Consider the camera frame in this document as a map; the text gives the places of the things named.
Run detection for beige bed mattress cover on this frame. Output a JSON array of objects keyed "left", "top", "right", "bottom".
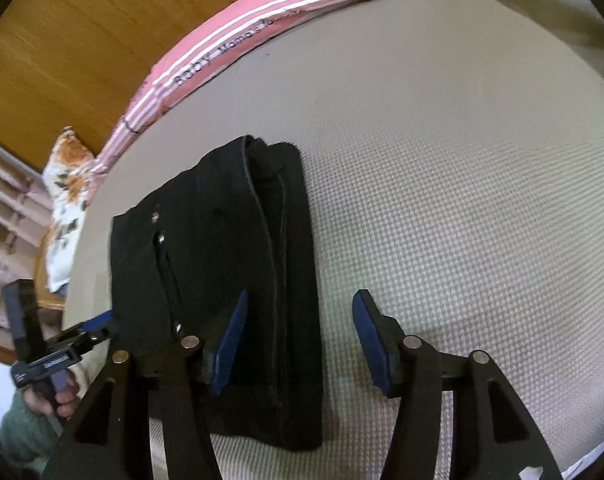
[{"left": 64, "top": 0, "right": 604, "bottom": 479}]

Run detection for floral white orange pillow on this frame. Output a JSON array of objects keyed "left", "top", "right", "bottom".
[{"left": 42, "top": 126, "right": 94, "bottom": 294}]

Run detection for black pants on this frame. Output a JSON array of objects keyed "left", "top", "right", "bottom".
[{"left": 110, "top": 136, "right": 323, "bottom": 452}]

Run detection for person's left hand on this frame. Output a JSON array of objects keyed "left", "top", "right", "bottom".
[{"left": 22, "top": 368, "right": 83, "bottom": 421}]

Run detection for wooden bamboo headboard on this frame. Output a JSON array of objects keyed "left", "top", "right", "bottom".
[{"left": 0, "top": 0, "right": 439, "bottom": 172}]

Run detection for green sleeved forearm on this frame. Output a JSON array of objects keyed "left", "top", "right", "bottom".
[{"left": 0, "top": 390, "right": 59, "bottom": 479}]

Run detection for pink striped long pillow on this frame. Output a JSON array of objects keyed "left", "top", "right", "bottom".
[{"left": 85, "top": 0, "right": 364, "bottom": 196}]

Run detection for beige patterned curtain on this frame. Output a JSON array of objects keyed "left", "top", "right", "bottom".
[{"left": 0, "top": 146, "right": 51, "bottom": 364}]

